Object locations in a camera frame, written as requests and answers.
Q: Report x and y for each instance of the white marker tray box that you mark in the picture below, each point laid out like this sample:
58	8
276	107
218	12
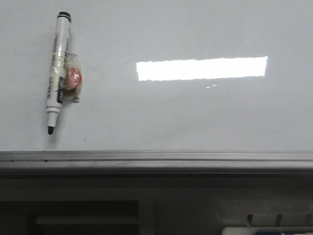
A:
267	230

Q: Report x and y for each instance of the red magnet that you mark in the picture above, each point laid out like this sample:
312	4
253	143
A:
71	85

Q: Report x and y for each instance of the white whiteboard with aluminium frame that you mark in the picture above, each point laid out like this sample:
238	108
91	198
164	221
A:
169	86

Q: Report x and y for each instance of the white black whiteboard marker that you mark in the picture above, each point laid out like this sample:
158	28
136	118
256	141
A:
58	70

